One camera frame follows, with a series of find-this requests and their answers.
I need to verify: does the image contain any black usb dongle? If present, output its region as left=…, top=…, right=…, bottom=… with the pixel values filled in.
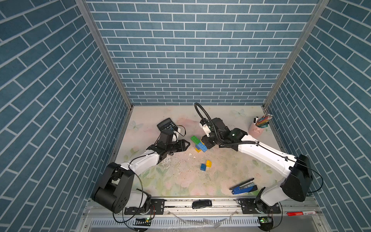
left=192, top=200, right=212, bottom=209

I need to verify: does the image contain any light blue long lego brick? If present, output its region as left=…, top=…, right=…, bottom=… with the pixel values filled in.
left=198, top=142, right=208, bottom=152

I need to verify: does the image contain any black corrugated cable hose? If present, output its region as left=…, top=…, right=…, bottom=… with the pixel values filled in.
left=194, top=102, right=227, bottom=145

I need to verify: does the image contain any black desk calculator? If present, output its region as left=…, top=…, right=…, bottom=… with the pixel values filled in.
left=157, top=118, right=178, bottom=131

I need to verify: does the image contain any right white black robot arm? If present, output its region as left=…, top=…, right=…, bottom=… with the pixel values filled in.
left=200, top=118, right=313, bottom=213

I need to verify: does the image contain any red marker pen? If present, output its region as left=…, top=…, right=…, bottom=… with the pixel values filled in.
left=286, top=210, right=317, bottom=217

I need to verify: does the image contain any coloured pencils bundle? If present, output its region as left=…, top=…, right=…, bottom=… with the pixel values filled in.
left=253, top=114, right=273, bottom=128

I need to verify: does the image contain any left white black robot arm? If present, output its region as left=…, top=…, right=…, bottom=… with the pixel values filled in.
left=91, top=129, right=190, bottom=214

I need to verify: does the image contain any blue black stapler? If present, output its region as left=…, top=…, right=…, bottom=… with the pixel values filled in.
left=229, top=178, right=258, bottom=195

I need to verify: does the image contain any dark green long lego brick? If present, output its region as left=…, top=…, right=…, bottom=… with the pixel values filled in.
left=191, top=136, right=201, bottom=145

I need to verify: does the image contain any pink pencil cup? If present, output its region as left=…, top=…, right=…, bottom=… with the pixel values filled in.
left=248, top=123, right=265, bottom=139

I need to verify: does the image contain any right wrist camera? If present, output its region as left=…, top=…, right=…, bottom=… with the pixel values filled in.
left=200, top=119, right=212, bottom=137

